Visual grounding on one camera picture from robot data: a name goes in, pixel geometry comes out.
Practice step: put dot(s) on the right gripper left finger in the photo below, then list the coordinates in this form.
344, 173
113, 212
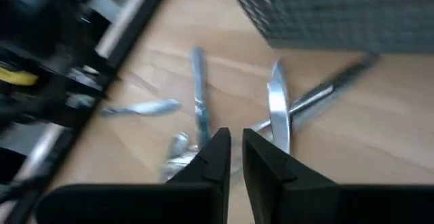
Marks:
203, 197

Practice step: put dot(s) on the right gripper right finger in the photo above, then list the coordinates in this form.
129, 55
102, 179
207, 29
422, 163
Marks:
288, 197

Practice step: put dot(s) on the silver fork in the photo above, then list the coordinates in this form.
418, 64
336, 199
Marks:
176, 156

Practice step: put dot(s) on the silver spoon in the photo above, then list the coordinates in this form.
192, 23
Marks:
152, 107

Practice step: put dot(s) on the grey plastic cutlery basket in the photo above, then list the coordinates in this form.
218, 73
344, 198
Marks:
339, 13

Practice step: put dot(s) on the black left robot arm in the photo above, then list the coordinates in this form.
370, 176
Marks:
34, 13

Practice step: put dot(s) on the black aluminium table frame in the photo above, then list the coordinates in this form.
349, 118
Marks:
122, 20

